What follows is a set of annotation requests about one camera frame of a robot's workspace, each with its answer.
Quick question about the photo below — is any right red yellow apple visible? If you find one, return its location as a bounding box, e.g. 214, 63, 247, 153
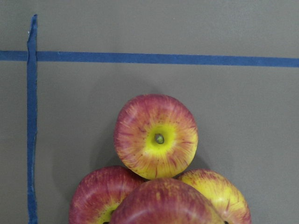
177, 168, 252, 224

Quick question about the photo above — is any left red yellow apple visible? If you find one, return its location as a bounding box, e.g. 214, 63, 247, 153
68, 166, 145, 224

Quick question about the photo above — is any brown paper table cover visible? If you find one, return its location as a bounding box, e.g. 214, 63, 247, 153
0, 0, 299, 224

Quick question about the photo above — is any lone red yellow apple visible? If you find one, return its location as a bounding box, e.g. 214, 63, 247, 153
110, 178, 225, 224

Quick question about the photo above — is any rear red yellow apple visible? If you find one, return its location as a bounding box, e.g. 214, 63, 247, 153
114, 94, 199, 180

